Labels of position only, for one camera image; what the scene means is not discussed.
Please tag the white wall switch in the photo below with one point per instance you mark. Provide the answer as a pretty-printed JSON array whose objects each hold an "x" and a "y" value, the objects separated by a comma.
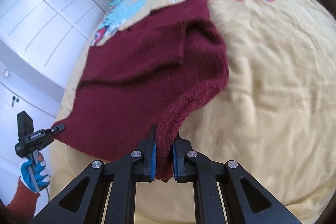
[{"x": 6, "y": 73}]

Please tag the person's left hand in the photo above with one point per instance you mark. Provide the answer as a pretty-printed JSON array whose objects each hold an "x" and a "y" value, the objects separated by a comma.
[{"x": 43, "y": 176}]

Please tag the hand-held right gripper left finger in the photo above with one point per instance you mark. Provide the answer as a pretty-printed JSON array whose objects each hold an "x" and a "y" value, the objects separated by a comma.
[{"x": 153, "y": 158}]

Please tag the yellow printed blanket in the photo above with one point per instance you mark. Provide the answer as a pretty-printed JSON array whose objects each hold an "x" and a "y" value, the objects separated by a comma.
[{"x": 275, "y": 82}]

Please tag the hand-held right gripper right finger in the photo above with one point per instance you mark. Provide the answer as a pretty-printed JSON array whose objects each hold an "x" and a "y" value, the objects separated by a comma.
[{"x": 175, "y": 161}]

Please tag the person's left forearm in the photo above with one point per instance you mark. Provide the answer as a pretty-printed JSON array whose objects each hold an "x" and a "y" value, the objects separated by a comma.
[{"x": 22, "y": 200}]

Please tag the maroon knitted sweater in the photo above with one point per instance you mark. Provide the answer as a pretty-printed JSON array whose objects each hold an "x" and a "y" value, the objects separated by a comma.
[{"x": 136, "y": 77}]

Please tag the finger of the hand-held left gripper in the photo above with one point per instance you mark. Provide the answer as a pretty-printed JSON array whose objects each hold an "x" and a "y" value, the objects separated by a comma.
[{"x": 58, "y": 129}]

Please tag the white wardrobe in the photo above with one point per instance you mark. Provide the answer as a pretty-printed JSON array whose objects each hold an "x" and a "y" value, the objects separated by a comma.
[{"x": 39, "y": 16}]

